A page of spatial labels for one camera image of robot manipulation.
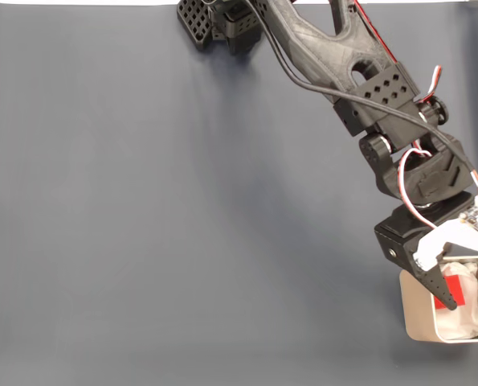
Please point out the white crumpled tissue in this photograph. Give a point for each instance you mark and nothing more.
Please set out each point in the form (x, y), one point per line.
(463, 321)

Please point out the beige metal box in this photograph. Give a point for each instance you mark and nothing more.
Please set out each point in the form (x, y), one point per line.
(417, 313)

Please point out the red cube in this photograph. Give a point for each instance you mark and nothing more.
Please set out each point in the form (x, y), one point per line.
(457, 289)

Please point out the camera board on white mount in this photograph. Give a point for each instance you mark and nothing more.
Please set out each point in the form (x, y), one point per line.
(459, 235)

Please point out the dark grey mat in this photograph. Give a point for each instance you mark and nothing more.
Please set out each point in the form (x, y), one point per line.
(142, 241)

